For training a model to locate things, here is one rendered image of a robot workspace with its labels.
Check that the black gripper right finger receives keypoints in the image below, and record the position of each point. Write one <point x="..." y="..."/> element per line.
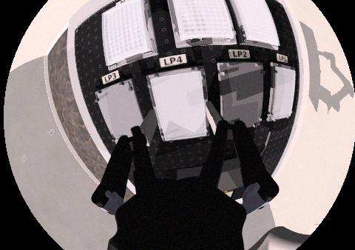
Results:
<point x="260" y="187"/>

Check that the grey operator panel with coloured buttons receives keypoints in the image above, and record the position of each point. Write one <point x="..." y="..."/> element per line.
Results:
<point x="230" y="177"/>

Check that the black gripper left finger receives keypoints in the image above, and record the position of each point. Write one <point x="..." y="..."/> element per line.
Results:
<point x="110" y="193"/>

